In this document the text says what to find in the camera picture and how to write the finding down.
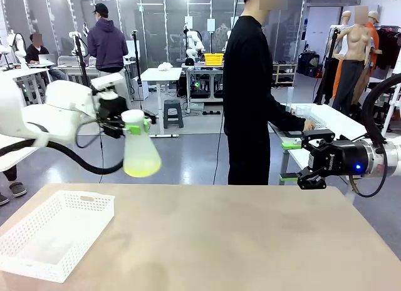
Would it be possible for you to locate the thin black pole stand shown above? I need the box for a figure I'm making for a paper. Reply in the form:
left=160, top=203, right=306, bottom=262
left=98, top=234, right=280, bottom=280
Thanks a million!
left=130, top=29, right=144, bottom=101

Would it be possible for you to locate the shoe rack with shoes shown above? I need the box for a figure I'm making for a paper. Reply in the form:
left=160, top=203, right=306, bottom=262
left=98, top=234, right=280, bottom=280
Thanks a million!
left=271, top=61, right=297, bottom=87

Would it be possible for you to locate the person in purple hoodie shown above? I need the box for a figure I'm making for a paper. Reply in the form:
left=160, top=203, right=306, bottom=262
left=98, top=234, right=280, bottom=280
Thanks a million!
left=86, top=3, right=130, bottom=84

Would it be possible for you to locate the grey plastic stool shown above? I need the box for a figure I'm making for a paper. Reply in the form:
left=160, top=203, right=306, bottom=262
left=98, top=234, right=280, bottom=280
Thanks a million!
left=162, top=99, right=185, bottom=130

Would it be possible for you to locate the person in black sweatshirt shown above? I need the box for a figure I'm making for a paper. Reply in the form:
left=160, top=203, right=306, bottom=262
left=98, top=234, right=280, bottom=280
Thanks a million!
left=222, top=0, right=316, bottom=186

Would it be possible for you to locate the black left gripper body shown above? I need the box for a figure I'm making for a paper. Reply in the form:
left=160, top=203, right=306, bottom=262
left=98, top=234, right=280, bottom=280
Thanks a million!
left=96, top=95, right=130, bottom=123

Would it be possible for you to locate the white perforated plastic basket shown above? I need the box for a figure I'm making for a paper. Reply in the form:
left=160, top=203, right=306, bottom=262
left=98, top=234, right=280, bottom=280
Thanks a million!
left=0, top=190, right=115, bottom=284

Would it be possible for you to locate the translucent plastic conical flask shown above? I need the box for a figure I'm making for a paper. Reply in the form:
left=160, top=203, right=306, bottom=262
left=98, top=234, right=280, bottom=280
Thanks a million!
left=120, top=109, right=163, bottom=178

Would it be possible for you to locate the seated person in black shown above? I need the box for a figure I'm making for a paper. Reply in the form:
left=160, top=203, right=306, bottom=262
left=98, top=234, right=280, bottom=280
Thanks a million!
left=24, top=33, right=67, bottom=81

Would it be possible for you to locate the white desk with curved edge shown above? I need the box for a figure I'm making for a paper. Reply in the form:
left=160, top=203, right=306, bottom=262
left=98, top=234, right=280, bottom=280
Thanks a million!
left=268, top=102, right=377, bottom=187

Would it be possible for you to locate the black suitcase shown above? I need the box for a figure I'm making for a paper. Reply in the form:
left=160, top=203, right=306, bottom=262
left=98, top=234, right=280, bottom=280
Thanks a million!
left=297, top=51, right=321, bottom=78

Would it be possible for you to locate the black tripod stand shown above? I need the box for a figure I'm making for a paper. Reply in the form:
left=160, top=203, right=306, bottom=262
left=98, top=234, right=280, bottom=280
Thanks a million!
left=72, top=34, right=95, bottom=89

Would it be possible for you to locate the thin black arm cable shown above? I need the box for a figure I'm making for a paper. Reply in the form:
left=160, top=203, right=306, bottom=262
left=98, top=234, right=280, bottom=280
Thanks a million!
left=74, top=118, right=105, bottom=150
left=348, top=140, right=390, bottom=199

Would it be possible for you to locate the yellow plastic crate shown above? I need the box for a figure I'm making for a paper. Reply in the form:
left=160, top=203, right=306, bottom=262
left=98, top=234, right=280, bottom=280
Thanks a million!
left=204, top=53, right=226, bottom=66

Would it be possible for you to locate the tan bare-torso mannequin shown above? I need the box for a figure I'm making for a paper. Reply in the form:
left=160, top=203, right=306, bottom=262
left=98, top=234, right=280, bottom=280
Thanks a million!
left=332, top=6, right=374, bottom=112

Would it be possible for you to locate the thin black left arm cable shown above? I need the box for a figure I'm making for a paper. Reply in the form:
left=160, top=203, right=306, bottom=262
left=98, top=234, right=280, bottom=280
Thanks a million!
left=74, top=118, right=105, bottom=150

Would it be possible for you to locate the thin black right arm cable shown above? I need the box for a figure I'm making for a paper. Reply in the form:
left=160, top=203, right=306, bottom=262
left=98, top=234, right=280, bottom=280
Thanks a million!
left=348, top=140, right=390, bottom=199

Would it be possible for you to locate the person's right forearm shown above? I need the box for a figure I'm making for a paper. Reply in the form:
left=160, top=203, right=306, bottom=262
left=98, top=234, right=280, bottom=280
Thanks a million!
left=268, top=101, right=306, bottom=133

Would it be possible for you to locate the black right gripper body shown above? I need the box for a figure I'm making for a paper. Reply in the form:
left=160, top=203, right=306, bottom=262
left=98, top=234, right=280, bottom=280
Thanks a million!
left=308, top=139, right=370, bottom=178

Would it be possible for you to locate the silver laptop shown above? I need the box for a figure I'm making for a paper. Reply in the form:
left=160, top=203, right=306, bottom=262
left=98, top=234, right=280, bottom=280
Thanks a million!
left=36, top=54, right=56, bottom=66

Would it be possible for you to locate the small white standing desk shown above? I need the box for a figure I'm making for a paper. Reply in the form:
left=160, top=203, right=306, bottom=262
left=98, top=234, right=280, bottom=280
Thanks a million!
left=140, top=66, right=184, bottom=138

